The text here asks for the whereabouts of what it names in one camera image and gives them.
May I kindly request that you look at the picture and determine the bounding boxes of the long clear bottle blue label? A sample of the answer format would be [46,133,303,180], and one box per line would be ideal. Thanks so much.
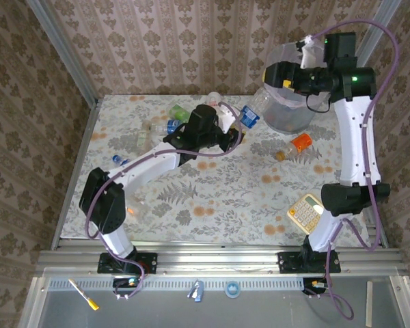
[241,87,273,130]

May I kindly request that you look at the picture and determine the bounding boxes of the green label plastic bottle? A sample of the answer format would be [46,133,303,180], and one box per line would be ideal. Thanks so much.
[168,104,191,120]

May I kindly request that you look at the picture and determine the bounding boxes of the clear square bottle green-white label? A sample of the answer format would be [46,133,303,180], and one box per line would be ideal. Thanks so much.
[135,121,153,146]

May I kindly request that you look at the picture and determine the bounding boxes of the clear bottle orange label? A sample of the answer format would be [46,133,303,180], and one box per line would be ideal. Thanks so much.
[275,132,314,161]

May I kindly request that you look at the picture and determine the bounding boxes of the clear bottle orange ring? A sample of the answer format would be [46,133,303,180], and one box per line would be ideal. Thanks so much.
[124,194,148,219]

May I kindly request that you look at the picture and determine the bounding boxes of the translucent pink bin liner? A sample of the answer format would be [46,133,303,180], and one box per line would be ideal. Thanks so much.
[264,40,329,110]

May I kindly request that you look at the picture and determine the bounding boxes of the clear plastic bin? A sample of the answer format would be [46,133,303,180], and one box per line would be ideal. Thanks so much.
[262,42,329,134]

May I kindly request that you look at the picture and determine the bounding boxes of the floral patterned tablecloth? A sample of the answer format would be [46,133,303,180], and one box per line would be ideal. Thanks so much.
[59,94,383,247]

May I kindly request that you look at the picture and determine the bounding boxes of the yellow desk calculator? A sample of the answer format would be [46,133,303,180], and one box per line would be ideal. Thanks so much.
[286,193,325,236]

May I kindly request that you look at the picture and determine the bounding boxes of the blue tape roll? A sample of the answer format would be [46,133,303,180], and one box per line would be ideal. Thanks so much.
[224,280,243,299]

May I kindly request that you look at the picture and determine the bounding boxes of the slotted metal strip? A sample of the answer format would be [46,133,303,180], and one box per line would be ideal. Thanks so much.
[49,277,307,292]

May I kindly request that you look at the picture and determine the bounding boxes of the blue metal clip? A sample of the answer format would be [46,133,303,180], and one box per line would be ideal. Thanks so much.
[187,279,205,303]

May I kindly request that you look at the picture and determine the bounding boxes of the grey metal tray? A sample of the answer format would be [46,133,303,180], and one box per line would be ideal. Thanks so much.
[18,275,410,328]

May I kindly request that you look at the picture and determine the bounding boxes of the wooden stick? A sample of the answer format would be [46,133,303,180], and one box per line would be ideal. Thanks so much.
[365,280,374,327]

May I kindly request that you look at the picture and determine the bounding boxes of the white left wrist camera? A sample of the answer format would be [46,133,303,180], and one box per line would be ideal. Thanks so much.
[218,101,242,133]

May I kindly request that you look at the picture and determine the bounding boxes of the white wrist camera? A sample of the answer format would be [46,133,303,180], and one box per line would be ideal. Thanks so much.
[299,33,327,69]
[218,101,242,133]

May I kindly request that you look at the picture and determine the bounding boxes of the purple cable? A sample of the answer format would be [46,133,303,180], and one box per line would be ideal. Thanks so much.
[307,18,400,321]
[84,100,244,301]

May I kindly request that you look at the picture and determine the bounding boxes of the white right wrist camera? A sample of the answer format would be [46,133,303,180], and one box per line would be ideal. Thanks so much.
[299,33,327,69]

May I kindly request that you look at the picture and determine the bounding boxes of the aluminium frame post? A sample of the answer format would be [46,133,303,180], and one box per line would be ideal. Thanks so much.
[340,0,402,95]
[26,0,100,107]

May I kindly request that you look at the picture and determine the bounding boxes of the aluminium table side rail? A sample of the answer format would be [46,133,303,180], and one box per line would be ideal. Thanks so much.
[364,204,389,249]
[53,98,102,249]

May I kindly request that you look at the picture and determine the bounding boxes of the aluminium mounting rail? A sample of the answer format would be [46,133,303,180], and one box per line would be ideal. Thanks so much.
[37,241,406,278]

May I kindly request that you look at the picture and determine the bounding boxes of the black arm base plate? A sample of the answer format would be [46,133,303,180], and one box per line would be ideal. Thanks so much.
[277,251,342,274]
[97,251,158,275]

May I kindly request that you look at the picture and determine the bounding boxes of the yellow-handled screwdriver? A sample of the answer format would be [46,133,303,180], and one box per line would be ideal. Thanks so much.
[68,278,100,312]

